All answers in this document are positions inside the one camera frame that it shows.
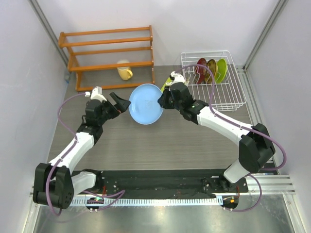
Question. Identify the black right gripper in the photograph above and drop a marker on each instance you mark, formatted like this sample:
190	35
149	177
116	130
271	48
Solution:
163	100

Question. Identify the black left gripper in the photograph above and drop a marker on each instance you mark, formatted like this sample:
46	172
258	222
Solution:
121	105

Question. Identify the light blue plate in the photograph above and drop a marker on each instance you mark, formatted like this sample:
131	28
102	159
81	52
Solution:
144	108

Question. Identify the red floral plate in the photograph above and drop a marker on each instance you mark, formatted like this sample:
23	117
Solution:
200	71

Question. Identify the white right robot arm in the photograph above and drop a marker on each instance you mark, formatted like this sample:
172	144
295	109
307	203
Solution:
254	143

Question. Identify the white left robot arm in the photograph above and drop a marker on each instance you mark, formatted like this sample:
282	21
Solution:
55	185

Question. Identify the orange wooden shelf rack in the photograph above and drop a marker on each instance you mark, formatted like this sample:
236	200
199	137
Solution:
107	50

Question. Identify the green book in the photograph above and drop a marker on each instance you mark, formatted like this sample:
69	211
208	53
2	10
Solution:
168	82

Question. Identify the yellow mug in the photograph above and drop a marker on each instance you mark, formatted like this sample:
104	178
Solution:
125	72

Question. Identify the yellow patterned plate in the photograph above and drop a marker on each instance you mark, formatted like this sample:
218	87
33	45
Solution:
211	64

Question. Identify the lime green plate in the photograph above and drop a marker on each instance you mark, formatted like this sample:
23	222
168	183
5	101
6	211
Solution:
221	70

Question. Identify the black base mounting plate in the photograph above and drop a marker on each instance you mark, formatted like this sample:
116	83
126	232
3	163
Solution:
167	184

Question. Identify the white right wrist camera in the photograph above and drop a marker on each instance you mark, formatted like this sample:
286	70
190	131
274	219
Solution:
176	78

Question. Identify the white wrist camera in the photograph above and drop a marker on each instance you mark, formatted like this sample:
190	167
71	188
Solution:
96	94
176	78

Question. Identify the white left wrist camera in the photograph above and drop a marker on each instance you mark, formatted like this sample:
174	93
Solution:
96	94

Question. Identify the white wire dish rack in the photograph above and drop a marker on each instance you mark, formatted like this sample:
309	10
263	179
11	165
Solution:
227	95

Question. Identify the slotted cable duct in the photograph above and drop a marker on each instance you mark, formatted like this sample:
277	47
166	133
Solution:
88	201

